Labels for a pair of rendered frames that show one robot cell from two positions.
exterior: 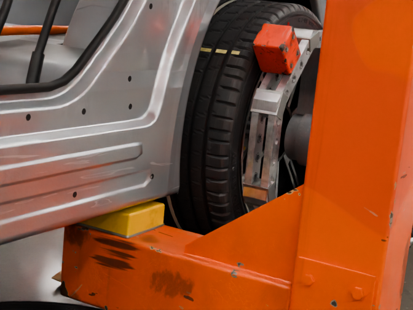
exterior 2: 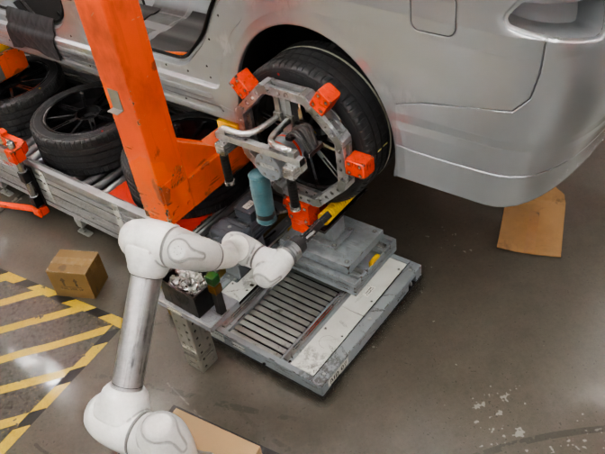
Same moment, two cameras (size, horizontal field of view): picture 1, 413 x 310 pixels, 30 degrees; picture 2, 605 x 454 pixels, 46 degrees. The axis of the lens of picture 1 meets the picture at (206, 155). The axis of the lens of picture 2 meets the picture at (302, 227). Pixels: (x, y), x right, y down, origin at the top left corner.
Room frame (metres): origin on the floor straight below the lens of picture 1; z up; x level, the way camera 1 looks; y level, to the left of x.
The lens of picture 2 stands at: (2.47, -2.62, 2.49)
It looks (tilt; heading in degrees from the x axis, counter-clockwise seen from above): 41 degrees down; 103
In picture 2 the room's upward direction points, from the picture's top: 9 degrees counter-clockwise
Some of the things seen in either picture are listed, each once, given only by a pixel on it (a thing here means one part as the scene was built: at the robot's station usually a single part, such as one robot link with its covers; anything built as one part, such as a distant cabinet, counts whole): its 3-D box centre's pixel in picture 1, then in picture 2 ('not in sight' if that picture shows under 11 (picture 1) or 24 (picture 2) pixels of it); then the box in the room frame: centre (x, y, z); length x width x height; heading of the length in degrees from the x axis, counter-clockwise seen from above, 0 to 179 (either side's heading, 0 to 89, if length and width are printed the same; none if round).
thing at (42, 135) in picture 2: not in sight; (93, 126); (0.57, 0.65, 0.39); 0.66 x 0.66 x 0.24
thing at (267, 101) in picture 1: (306, 138); (293, 144); (1.93, -0.25, 0.85); 0.54 x 0.07 x 0.54; 151
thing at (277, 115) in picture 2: not in sight; (249, 115); (1.78, -0.31, 1.03); 0.19 x 0.18 x 0.11; 61
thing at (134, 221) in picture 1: (121, 213); (236, 121); (1.58, 0.17, 0.71); 0.14 x 0.14 x 0.05; 61
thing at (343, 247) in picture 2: not in sight; (329, 219); (2.01, -0.10, 0.32); 0.40 x 0.30 x 0.28; 151
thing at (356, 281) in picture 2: not in sight; (332, 249); (2.01, -0.10, 0.13); 0.50 x 0.36 x 0.10; 151
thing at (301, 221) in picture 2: not in sight; (309, 208); (1.95, -0.21, 0.48); 0.16 x 0.12 x 0.17; 61
